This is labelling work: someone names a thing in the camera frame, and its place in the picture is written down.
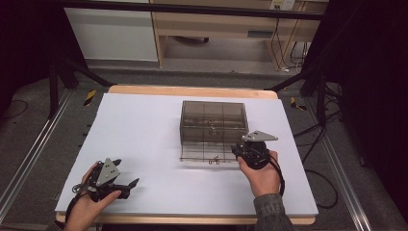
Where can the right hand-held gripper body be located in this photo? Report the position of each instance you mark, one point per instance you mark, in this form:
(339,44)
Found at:
(256,154)

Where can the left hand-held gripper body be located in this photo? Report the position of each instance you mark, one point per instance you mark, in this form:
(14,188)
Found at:
(107,173)

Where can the smoky clear drawer box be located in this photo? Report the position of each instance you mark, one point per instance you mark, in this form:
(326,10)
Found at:
(213,118)

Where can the smoky clear divided drawer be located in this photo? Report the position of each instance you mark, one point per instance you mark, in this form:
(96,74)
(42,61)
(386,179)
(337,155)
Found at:
(195,155)

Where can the person's right hand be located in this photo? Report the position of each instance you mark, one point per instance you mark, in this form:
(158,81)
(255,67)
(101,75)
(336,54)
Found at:
(264,181)

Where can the person's left hand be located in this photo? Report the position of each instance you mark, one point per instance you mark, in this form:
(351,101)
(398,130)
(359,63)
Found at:
(83,211)

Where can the yellow black striped tape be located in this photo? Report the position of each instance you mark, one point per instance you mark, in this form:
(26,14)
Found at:
(297,104)
(90,97)

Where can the wooden table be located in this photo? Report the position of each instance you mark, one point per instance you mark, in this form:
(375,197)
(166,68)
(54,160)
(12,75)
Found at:
(192,91)

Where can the black metal stand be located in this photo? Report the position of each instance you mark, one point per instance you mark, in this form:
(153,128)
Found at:
(54,89)
(320,96)

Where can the office chair base leg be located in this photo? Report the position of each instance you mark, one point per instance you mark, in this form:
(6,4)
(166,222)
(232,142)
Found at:
(192,39)

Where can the white cabinet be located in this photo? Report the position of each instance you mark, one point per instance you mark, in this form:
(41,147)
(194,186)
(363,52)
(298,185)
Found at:
(112,35)

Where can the light wooden desk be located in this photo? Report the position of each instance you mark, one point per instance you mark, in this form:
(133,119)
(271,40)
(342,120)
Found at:
(208,22)

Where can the black curtain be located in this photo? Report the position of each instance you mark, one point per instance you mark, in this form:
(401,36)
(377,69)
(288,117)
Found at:
(372,80)
(29,38)

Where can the black horizontal bar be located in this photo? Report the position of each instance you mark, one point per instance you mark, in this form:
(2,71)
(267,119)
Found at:
(192,9)

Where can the metal floor rail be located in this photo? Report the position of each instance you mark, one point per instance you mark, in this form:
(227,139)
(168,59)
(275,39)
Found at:
(35,144)
(343,173)

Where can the white wall socket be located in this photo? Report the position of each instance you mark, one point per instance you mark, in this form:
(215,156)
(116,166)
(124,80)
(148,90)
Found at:
(282,5)

